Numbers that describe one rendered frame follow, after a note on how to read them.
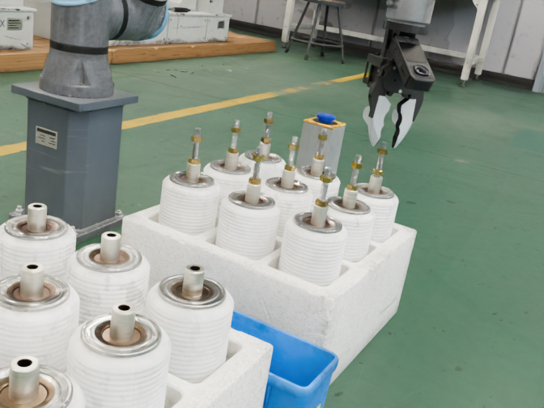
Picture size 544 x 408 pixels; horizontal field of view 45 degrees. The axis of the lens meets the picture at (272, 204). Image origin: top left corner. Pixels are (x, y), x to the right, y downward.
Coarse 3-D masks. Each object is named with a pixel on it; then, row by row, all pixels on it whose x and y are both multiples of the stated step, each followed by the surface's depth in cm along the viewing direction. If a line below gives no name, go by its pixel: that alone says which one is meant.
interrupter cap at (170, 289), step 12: (180, 276) 74; (204, 276) 75; (168, 288) 71; (180, 288) 72; (204, 288) 73; (216, 288) 73; (168, 300) 69; (180, 300) 69; (192, 300) 70; (204, 300) 70; (216, 300) 71
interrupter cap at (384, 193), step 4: (356, 184) 120; (360, 184) 121; (364, 184) 121; (368, 184) 121; (360, 188) 118; (364, 188) 119; (380, 188) 120; (384, 188) 120; (360, 192) 116; (364, 192) 116; (368, 192) 118; (380, 192) 119; (384, 192) 118; (388, 192) 118; (392, 192) 118; (368, 196) 115; (372, 196) 115; (376, 196) 115; (380, 196) 116; (384, 196) 116; (388, 196) 116; (392, 196) 116
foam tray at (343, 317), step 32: (128, 224) 107; (160, 224) 107; (160, 256) 105; (192, 256) 102; (224, 256) 99; (384, 256) 109; (256, 288) 97; (288, 288) 94; (320, 288) 94; (352, 288) 97; (384, 288) 115; (288, 320) 96; (320, 320) 93; (352, 320) 103; (384, 320) 122; (352, 352) 109
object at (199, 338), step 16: (160, 304) 69; (224, 304) 71; (160, 320) 69; (176, 320) 68; (192, 320) 68; (208, 320) 69; (224, 320) 70; (176, 336) 69; (192, 336) 68; (208, 336) 69; (224, 336) 72; (176, 352) 69; (192, 352) 69; (208, 352) 70; (224, 352) 73; (176, 368) 70; (192, 368) 70; (208, 368) 71
